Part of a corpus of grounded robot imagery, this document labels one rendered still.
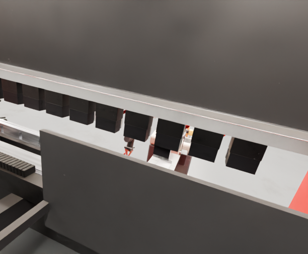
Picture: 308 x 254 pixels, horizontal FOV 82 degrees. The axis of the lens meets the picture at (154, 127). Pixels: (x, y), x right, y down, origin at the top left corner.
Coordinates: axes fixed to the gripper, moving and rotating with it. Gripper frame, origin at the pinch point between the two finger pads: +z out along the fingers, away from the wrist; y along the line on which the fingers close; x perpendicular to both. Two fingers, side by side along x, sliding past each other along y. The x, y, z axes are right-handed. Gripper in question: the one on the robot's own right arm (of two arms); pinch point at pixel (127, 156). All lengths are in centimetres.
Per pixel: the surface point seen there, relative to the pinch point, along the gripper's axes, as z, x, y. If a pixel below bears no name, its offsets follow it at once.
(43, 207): -1, 6, 93
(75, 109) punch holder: -35, -23, 49
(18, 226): 1, 6, 102
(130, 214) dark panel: -12, 40, 93
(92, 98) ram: -44, -10, 52
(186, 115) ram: -47, 47, 53
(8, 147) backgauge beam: -3, -53, 64
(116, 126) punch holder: -31, 6, 48
